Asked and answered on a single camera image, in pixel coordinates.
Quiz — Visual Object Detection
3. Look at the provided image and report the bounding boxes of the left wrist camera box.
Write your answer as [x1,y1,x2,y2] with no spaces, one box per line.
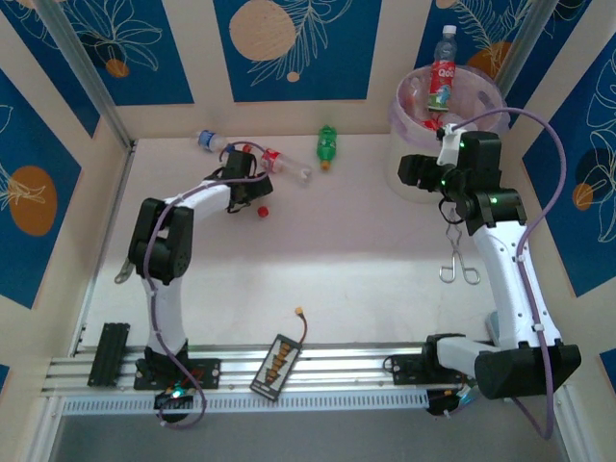
[223,150,257,182]

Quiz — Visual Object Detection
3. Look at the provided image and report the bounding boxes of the Qoo bottle white cap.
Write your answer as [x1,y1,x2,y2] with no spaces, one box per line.
[425,24,458,113]

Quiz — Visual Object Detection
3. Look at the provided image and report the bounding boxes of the clear bottle blue label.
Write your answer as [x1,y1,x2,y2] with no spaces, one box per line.
[195,128,237,154]

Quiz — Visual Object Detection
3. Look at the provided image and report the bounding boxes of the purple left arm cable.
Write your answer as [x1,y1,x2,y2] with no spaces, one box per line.
[146,142,270,430]

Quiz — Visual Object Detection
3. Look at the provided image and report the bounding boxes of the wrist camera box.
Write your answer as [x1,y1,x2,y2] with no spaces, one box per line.
[223,150,257,182]
[436,122,502,189]

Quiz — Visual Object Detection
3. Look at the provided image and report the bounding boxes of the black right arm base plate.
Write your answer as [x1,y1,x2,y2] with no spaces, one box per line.
[390,354,477,386]

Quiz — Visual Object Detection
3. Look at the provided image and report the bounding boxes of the red wire yellow connector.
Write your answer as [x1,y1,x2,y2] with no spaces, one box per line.
[294,305,310,346]

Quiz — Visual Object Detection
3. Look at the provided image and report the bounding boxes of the left controller board green light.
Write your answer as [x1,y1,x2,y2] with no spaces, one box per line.
[153,388,194,411]

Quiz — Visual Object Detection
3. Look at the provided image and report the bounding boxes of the right controller board green light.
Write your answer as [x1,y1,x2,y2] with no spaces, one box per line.
[426,388,477,418]

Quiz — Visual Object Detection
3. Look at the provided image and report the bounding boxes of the black extrusion block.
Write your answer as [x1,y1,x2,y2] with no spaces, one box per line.
[88,321,131,388]

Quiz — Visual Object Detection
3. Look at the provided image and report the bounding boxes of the controller board green light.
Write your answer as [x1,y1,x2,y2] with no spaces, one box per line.
[153,388,194,411]
[426,388,477,418]

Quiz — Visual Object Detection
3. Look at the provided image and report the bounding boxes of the white slotted cable duct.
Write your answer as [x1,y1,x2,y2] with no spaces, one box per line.
[61,390,429,418]

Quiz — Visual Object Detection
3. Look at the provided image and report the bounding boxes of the aluminium corner post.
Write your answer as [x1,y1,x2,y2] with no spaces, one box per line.
[495,0,554,92]
[36,0,134,150]

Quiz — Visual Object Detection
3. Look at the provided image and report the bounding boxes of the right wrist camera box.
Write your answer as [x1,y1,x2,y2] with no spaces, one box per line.
[436,122,502,189]

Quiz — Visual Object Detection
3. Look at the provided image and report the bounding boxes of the white ribbed plastic bin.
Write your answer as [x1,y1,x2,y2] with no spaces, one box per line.
[384,66,510,206]

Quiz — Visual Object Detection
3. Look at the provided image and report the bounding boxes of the aluminium side rail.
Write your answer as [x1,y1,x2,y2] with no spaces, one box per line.
[71,141,139,360]

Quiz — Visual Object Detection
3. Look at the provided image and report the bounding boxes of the green plastic bottle yellow cap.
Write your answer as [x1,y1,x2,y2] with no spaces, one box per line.
[315,124,340,172]

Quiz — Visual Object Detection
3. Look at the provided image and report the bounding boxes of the grey metal tweezers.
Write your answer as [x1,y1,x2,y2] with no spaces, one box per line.
[114,257,137,284]

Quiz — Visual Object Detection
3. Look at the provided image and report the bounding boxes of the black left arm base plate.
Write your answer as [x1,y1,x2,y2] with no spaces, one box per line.
[134,358,222,391]

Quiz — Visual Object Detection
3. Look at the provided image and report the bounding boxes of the aluminium extrusion rail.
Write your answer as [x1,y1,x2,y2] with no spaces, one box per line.
[41,342,554,398]

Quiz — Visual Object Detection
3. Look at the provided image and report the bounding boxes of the black board gold pads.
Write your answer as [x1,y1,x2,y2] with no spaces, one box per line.
[249,332,303,399]

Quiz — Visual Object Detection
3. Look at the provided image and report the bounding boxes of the silver scissor tongs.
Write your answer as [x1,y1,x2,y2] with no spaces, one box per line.
[438,211,481,285]

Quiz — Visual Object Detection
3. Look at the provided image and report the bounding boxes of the purple plastic bin liner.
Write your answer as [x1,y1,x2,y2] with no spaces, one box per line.
[388,64,511,145]

